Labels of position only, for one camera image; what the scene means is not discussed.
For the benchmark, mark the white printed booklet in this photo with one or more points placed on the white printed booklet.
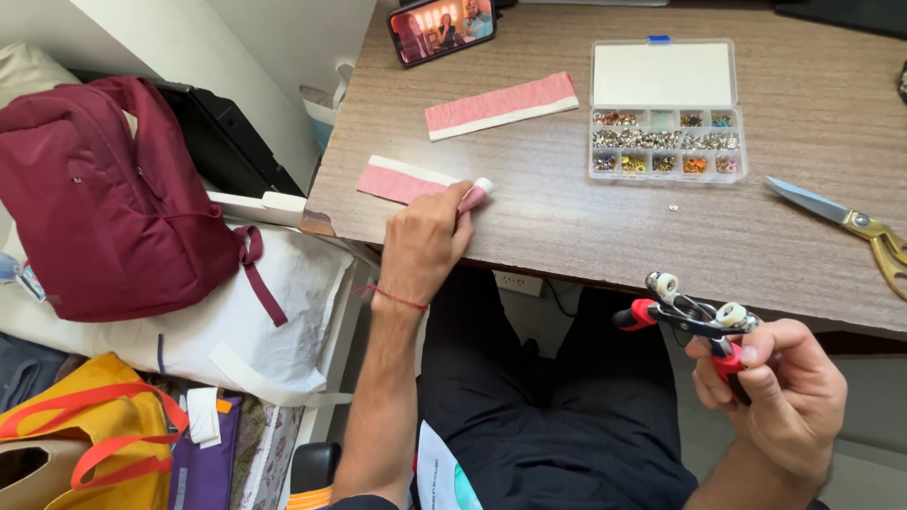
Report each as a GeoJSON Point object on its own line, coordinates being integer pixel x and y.
{"type": "Point", "coordinates": [439, 471]}

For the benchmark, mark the white paper bag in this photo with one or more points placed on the white paper bag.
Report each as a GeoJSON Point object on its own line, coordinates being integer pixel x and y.
{"type": "Point", "coordinates": [322, 113]}

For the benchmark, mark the purple bag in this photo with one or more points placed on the purple bag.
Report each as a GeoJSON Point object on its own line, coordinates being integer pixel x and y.
{"type": "Point", "coordinates": [205, 467]}

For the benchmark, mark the white fabric bag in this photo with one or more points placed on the white fabric bag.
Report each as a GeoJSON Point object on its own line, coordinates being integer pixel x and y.
{"type": "Point", "coordinates": [234, 319]}

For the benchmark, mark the person's right hand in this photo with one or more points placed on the person's right hand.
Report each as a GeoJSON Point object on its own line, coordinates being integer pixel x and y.
{"type": "Point", "coordinates": [786, 404]}

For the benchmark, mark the black smartphone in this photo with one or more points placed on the black smartphone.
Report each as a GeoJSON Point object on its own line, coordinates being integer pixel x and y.
{"type": "Point", "coordinates": [441, 30]}

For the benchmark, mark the assorted metal eyelets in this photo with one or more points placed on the assorted metal eyelets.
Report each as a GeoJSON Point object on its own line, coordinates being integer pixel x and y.
{"type": "Point", "coordinates": [662, 140]}

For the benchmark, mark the person's black trousers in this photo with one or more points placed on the person's black trousers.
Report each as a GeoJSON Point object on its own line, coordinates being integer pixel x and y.
{"type": "Point", "coordinates": [567, 425]}

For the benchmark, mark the dark flat object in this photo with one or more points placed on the dark flat object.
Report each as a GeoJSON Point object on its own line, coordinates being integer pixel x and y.
{"type": "Point", "coordinates": [843, 14]}

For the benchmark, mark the maroon backpack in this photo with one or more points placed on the maroon backpack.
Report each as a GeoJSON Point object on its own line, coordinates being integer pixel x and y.
{"type": "Point", "coordinates": [113, 205]}

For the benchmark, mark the floral patterned fabric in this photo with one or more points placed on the floral patterned fabric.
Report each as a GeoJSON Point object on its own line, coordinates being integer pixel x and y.
{"type": "Point", "coordinates": [273, 453]}

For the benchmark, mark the cream pillow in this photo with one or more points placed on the cream pillow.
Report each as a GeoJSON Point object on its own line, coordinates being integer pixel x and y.
{"type": "Point", "coordinates": [32, 71]}

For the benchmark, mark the white power outlet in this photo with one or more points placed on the white power outlet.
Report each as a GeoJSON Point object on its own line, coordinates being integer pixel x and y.
{"type": "Point", "coordinates": [519, 283]}

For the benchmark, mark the black case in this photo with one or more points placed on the black case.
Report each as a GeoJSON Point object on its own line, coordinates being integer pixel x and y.
{"type": "Point", "coordinates": [219, 141]}

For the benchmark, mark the flat pink fabric strip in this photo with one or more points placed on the flat pink fabric strip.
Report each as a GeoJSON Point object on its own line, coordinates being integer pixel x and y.
{"type": "Point", "coordinates": [499, 106]}

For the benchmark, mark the black chair armrest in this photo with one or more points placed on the black chair armrest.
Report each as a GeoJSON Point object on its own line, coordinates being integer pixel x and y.
{"type": "Point", "coordinates": [315, 464]}

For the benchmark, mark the pink fabric strip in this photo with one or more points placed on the pink fabric strip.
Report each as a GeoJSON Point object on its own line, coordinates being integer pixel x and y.
{"type": "Point", "coordinates": [499, 106]}
{"type": "Point", "coordinates": [397, 183]}

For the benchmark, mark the white board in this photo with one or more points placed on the white board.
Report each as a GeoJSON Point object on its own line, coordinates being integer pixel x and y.
{"type": "Point", "coordinates": [262, 207]}

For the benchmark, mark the person's left hand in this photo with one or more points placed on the person's left hand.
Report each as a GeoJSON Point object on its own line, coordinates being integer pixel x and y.
{"type": "Point", "coordinates": [419, 244]}

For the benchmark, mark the clear plastic compartment box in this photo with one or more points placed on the clear plastic compartment box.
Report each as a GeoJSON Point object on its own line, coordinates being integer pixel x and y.
{"type": "Point", "coordinates": [662, 74]}

